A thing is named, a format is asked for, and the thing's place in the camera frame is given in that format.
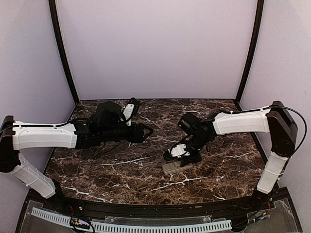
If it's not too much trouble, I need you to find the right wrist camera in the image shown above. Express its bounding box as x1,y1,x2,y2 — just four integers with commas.
163,144,190,161

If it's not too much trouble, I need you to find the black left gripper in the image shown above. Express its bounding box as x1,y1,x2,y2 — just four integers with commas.
100,121,153,143

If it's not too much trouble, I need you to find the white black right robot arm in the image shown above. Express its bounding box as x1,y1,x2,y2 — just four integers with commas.
168,101,300,211

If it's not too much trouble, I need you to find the white slotted cable duct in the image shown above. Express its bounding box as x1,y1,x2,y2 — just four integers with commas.
31,207,232,233

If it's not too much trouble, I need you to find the white remote control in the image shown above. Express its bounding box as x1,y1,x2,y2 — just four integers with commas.
162,161,193,175

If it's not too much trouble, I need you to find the black vertical frame post right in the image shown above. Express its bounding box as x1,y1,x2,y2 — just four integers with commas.
235,0,264,104

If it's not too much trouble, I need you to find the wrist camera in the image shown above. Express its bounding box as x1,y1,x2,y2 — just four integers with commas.
123,98,140,126
163,144,190,161

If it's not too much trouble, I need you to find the black vertical frame post left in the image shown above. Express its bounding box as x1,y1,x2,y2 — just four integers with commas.
48,0,80,105

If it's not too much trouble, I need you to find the black front rail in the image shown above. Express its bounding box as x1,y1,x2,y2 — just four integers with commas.
26,188,290,220

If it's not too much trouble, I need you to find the black vertical frame post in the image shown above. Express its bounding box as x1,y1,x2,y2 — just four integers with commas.
48,0,80,105
235,0,264,104

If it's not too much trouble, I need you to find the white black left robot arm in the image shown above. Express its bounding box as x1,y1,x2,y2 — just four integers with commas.
0,98,154,212

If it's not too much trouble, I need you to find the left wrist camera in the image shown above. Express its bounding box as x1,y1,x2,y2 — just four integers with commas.
123,98,140,126

